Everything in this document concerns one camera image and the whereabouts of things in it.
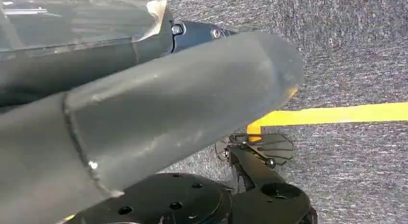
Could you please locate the yellow floor tape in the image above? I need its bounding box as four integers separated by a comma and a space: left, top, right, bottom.
246, 102, 408, 144

